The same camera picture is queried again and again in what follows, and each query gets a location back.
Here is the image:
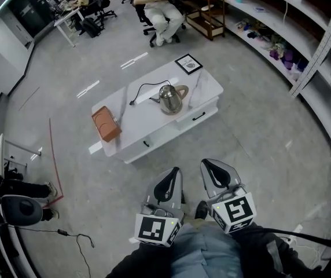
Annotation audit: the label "purple fabric bundle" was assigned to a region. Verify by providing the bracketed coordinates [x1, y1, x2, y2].
[269, 47, 310, 74]

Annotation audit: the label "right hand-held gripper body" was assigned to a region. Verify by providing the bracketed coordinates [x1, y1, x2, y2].
[208, 184, 256, 235]

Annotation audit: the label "person's left forearm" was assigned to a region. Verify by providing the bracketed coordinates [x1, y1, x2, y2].
[105, 240, 172, 278]

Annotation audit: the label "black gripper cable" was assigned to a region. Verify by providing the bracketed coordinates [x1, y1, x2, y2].
[251, 225, 331, 249]

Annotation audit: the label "white appliance cord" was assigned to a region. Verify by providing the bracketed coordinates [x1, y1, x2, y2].
[282, 0, 290, 26]

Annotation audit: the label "person's right forearm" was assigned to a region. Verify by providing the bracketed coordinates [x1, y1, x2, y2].
[230, 222, 324, 278]

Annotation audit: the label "white marble coffee table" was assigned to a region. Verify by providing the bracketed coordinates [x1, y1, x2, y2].
[88, 57, 225, 165]

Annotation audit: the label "person's right black shoe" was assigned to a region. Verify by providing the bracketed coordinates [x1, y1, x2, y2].
[194, 200, 210, 221]

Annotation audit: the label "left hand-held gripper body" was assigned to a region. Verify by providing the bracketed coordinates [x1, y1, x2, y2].
[134, 202, 184, 248]

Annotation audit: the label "office chair with pink jacket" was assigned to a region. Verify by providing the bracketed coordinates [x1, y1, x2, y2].
[89, 0, 118, 29]

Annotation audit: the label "silver electric kettle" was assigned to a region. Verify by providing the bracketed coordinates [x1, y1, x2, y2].
[149, 83, 190, 115]

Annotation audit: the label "black glass door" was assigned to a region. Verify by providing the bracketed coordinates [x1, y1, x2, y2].
[6, 0, 58, 38]

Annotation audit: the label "black power cord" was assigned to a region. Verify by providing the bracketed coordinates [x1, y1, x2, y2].
[128, 80, 172, 107]

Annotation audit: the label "grey padded chair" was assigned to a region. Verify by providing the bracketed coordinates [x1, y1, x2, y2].
[0, 195, 45, 228]

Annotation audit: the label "black picture frame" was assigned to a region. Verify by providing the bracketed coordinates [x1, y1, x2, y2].
[174, 53, 204, 76]

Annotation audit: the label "white office desk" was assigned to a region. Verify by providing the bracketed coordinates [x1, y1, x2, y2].
[53, 6, 86, 48]

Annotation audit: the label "black backpack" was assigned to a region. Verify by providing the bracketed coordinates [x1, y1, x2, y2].
[80, 17, 102, 39]

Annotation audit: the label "black power adapter cable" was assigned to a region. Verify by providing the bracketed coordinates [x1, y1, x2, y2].
[8, 225, 96, 278]

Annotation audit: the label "wooden two-tier rack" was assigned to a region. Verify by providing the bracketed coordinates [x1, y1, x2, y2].
[182, 0, 227, 42]

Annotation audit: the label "red floor tape line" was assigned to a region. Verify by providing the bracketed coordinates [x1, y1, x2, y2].
[39, 117, 65, 207]

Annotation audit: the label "person's blue jeans legs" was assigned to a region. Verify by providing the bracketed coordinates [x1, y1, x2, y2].
[168, 221, 246, 278]

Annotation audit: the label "orange box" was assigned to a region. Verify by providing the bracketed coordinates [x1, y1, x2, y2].
[91, 105, 123, 142]

